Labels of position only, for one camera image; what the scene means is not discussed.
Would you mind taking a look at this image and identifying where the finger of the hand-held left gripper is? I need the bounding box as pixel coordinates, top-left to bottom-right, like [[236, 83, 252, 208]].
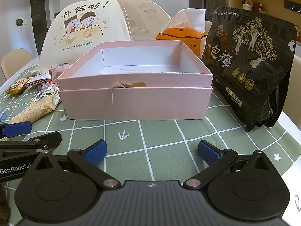
[[0, 132, 62, 160], [0, 122, 32, 137]]

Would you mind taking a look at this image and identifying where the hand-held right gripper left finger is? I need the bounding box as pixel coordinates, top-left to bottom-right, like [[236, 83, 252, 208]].
[[35, 140, 121, 191]]

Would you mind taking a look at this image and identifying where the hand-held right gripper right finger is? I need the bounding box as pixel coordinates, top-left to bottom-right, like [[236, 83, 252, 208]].
[[183, 140, 271, 190]]

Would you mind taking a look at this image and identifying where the red quail egg packet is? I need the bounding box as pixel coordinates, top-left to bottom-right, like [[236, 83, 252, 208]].
[[5, 77, 29, 95]]

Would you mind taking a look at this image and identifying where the red and silver snack packet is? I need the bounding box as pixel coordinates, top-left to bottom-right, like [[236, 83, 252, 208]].
[[24, 72, 51, 87]]

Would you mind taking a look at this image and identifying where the white cardboard box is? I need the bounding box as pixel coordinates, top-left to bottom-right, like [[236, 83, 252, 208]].
[[57, 40, 213, 93]]

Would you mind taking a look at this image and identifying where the clear oat bar packet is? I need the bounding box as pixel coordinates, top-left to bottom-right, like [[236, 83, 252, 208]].
[[10, 95, 56, 124]]

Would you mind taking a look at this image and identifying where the green checked tablecloth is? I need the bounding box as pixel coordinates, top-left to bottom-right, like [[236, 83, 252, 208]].
[[0, 56, 301, 226]]

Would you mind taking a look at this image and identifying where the white printed snack packet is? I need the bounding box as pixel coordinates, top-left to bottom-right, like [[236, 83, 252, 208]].
[[36, 80, 61, 105]]

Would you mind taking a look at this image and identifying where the beige chair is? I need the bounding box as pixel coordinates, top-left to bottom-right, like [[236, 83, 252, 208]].
[[1, 48, 35, 81]]

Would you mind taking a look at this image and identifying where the red date packet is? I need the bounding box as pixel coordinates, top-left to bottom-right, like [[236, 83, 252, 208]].
[[49, 62, 71, 80]]

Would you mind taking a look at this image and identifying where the black gold-print snack bag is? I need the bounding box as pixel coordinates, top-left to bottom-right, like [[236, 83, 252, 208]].
[[202, 6, 298, 132]]

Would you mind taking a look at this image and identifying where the dark door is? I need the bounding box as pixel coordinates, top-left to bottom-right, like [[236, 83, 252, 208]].
[[30, 0, 52, 56]]

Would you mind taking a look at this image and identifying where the cartoon children lunch bag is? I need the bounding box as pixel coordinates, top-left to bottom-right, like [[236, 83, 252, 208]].
[[40, 0, 173, 63]]

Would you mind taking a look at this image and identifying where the orange tissue box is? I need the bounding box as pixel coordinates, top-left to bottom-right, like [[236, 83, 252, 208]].
[[156, 8, 208, 57]]

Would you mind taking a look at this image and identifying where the small figurine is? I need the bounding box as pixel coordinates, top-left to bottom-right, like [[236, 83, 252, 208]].
[[242, 0, 255, 12]]

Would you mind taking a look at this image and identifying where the display shelf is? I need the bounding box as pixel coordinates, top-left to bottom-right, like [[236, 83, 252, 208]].
[[235, 0, 301, 43]]

